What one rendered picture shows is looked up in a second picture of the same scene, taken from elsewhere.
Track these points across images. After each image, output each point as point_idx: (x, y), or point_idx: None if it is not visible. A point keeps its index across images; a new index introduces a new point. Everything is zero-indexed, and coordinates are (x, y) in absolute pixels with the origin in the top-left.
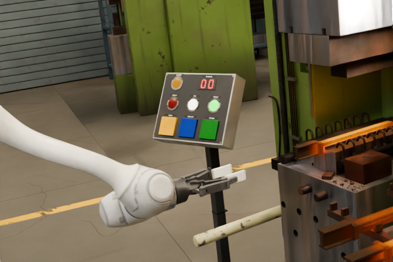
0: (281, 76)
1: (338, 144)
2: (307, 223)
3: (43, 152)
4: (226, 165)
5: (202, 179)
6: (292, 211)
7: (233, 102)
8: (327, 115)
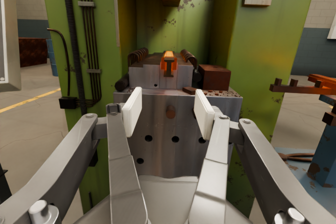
0: (70, 2)
1: (190, 57)
2: (162, 146)
3: None
4: (138, 91)
5: (204, 161)
6: (136, 141)
7: (8, 18)
8: (124, 47)
